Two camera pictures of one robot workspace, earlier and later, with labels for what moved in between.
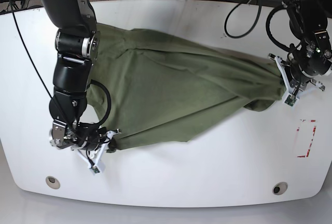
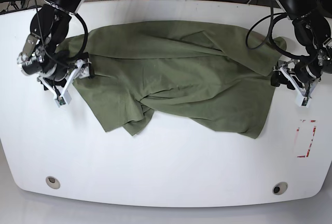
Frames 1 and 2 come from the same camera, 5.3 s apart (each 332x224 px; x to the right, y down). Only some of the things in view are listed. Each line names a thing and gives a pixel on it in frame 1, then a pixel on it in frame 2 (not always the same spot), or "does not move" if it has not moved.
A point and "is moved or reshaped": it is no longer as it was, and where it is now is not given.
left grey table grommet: (53, 182) does not move
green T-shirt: (147, 88) is moved or reshaped
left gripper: (91, 140) → (47, 84)
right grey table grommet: (280, 188) does not move
